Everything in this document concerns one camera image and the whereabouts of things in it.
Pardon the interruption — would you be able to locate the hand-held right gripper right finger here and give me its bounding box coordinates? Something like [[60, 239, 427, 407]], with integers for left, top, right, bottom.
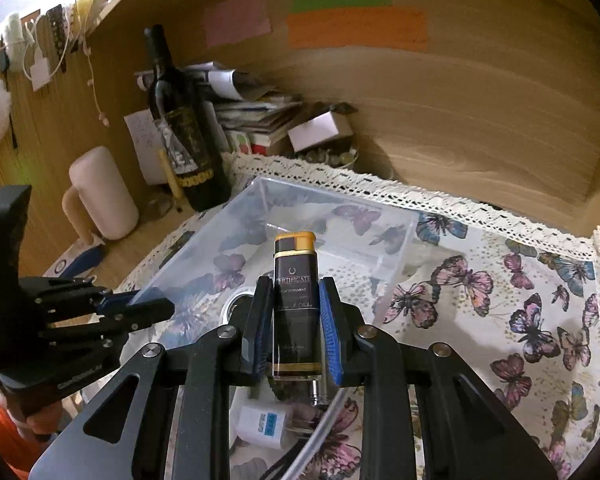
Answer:
[[317, 276, 557, 480]]

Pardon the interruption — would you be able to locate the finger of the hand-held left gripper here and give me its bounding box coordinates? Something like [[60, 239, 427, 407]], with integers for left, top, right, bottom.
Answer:
[[39, 297, 177, 357], [19, 275, 137, 319]]

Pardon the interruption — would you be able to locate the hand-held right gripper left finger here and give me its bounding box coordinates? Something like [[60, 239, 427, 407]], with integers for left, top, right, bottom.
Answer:
[[27, 275, 276, 480]]

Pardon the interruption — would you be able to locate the black and gold lighter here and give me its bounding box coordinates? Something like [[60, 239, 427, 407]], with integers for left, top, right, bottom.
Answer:
[[270, 230, 326, 379]]

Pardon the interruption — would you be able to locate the silver metal clip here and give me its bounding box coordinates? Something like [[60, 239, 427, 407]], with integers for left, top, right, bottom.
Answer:
[[307, 379, 331, 407]]

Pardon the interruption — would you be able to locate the white charger plug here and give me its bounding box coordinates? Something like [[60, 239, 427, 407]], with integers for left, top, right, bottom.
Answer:
[[235, 402, 301, 449]]

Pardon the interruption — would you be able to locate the clear plastic box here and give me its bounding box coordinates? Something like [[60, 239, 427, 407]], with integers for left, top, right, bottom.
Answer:
[[127, 176, 422, 461]]

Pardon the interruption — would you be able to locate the person's left hand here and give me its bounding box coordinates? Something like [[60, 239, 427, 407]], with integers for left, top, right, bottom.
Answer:
[[9, 394, 67, 442]]

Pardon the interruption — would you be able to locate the blue and white packet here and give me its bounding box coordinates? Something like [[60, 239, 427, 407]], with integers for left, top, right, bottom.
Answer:
[[50, 242, 106, 279]]

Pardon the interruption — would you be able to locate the pink mug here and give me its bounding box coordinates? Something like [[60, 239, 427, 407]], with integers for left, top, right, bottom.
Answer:
[[62, 146, 140, 244]]

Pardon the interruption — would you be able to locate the yellow pencil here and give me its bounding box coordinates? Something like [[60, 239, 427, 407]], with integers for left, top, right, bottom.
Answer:
[[158, 149, 184, 213]]

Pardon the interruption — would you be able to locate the butterfly print lace tablecloth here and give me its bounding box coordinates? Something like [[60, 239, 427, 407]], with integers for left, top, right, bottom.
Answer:
[[105, 152, 600, 480]]

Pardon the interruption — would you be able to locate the dark wine bottle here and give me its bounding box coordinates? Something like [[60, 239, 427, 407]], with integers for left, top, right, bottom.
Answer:
[[144, 25, 231, 214]]

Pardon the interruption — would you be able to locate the white note card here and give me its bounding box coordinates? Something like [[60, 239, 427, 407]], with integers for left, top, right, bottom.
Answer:
[[124, 108, 169, 186]]

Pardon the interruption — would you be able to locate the small bowl of coins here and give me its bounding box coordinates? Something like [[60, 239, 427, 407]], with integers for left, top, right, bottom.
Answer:
[[300, 145, 361, 171]]

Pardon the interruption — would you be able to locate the small white box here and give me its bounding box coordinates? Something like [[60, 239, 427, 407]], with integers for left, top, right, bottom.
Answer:
[[287, 110, 354, 154]]

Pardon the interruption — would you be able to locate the white fluffy headband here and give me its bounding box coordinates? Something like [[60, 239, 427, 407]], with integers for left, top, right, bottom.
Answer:
[[2, 12, 34, 59]]

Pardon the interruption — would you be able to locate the stack of magazines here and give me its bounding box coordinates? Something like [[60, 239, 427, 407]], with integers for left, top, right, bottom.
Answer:
[[134, 62, 306, 159]]

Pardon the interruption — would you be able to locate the black lace ribbon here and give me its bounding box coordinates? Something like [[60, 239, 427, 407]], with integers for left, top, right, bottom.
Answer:
[[45, 5, 69, 74]]

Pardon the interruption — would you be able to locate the yellow hanging ornament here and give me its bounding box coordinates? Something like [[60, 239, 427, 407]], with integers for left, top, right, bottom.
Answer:
[[74, 0, 106, 31]]

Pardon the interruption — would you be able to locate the pink sticky note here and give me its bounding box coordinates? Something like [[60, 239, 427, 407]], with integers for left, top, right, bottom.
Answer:
[[203, 0, 272, 47]]

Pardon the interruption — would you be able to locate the orange sticky note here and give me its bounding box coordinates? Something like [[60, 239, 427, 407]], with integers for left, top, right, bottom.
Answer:
[[286, 7, 429, 52]]

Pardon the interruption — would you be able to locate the green sticky note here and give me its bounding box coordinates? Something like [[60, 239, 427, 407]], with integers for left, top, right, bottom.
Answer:
[[290, 0, 394, 14]]

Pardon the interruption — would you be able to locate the beaded string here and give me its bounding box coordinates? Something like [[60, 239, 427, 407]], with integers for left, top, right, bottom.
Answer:
[[82, 35, 111, 129]]

